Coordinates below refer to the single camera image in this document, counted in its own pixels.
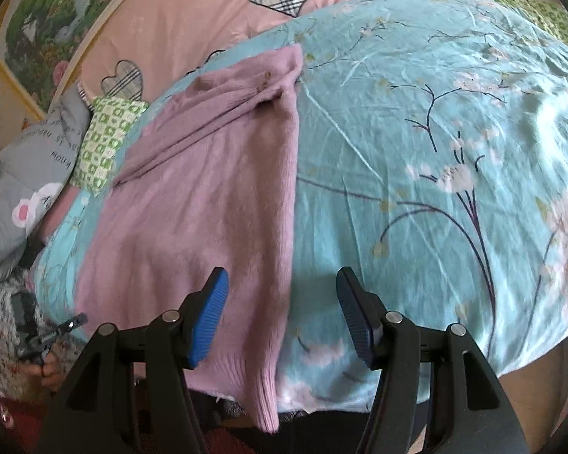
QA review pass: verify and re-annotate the mauve knit sweater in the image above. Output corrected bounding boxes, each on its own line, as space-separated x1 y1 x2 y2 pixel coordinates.
75 44 303 432

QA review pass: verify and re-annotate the person's left hand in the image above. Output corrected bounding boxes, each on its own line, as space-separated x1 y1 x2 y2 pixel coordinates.
19 351 66 392

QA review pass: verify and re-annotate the grey printed quilt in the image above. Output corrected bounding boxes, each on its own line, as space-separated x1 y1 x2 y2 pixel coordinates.
0 85 91 283

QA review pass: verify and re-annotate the turquoise floral bed sheet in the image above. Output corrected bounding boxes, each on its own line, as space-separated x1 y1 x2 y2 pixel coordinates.
31 0 568 417

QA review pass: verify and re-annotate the green white checked pillow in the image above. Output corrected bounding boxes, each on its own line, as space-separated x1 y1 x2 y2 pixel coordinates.
70 96 149 195

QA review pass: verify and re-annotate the pink quilt with plaid hearts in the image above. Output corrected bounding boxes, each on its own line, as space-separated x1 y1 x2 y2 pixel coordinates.
37 0 484 247

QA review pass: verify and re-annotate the framed landscape painting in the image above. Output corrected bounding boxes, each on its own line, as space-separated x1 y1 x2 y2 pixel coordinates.
0 0 124 122

